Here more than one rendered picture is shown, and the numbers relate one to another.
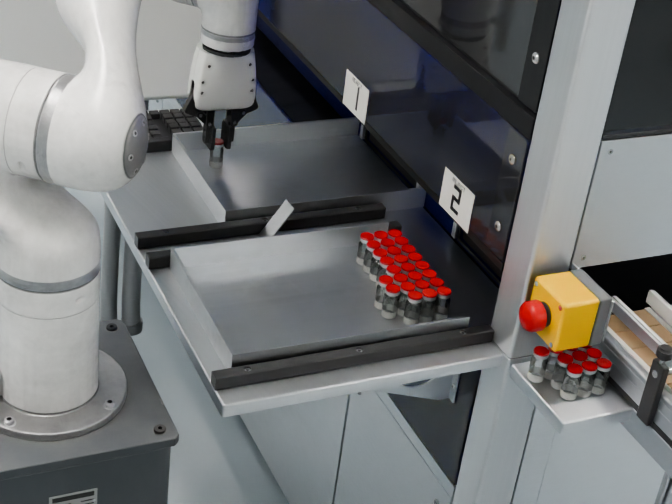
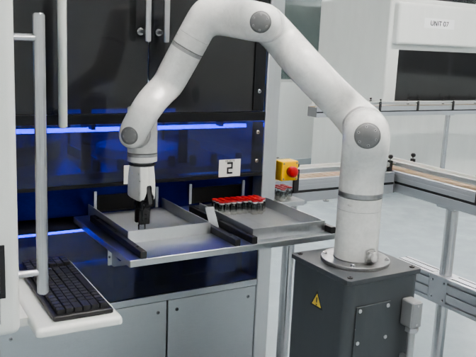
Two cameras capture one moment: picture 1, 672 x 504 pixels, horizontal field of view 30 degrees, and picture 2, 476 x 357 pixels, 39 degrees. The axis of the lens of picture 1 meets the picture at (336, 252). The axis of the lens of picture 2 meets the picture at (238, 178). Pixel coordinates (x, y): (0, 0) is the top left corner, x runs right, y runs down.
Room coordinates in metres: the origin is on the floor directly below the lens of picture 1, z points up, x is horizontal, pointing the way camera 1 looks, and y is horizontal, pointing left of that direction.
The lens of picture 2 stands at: (1.65, 2.09, 1.44)
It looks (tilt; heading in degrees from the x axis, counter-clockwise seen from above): 11 degrees down; 267
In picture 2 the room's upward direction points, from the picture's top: 3 degrees clockwise
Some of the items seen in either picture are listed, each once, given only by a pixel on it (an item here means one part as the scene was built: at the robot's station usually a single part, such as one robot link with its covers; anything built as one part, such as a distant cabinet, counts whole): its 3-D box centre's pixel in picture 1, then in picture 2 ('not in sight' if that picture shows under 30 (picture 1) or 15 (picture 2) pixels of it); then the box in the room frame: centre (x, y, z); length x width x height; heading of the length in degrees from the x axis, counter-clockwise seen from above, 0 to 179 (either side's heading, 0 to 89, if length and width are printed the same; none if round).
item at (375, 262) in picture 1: (388, 277); (241, 206); (1.50, -0.08, 0.91); 0.18 x 0.02 x 0.05; 27
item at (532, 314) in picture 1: (536, 315); (292, 171); (1.32, -0.26, 1.00); 0.04 x 0.04 x 0.04; 28
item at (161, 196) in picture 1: (295, 242); (206, 227); (1.62, 0.06, 0.87); 0.70 x 0.48 x 0.02; 28
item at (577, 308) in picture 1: (566, 310); (285, 169); (1.34, -0.30, 1.00); 0.08 x 0.07 x 0.07; 118
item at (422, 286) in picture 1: (402, 275); (239, 205); (1.51, -0.10, 0.91); 0.18 x 0.02 x 0.05; 27
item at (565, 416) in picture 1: (579, 389); (280, 200); (1.35, -0.34, 0.87); 0.14 x 0.13 x 0.02; 118
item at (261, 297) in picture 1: (316, 292); (259, 216); (1.45, 0.02, 0.90); 0.34 x 0.26 x 0.04; 117
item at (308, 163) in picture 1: (296, 169); (146, 218); (1.81, 0.08, 0.90); 0.34 x 0.26 x 0.04; 118
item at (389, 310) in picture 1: (390, 301); (260, 206); (1.44, -0.08, 0.91); 0.02 x 0.02 x 0.05
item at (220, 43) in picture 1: (229, 35); (142, 157); (1.81, 0.21, 1.11); 0.09 x 0.08 x 0.03; 118
